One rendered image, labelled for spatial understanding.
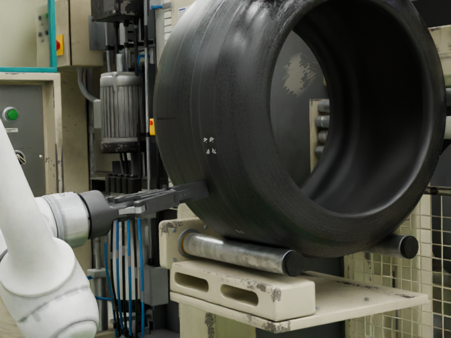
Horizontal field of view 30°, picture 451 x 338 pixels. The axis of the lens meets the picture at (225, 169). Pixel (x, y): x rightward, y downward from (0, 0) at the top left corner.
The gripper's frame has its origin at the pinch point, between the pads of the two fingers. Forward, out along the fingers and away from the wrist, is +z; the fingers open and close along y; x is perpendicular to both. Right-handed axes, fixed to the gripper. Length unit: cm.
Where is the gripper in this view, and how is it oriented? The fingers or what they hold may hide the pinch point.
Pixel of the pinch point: (188, 192)
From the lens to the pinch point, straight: 144.5
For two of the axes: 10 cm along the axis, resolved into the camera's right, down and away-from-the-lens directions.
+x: 1.4, 9.8, 1.2
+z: 8.2, -1.8, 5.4
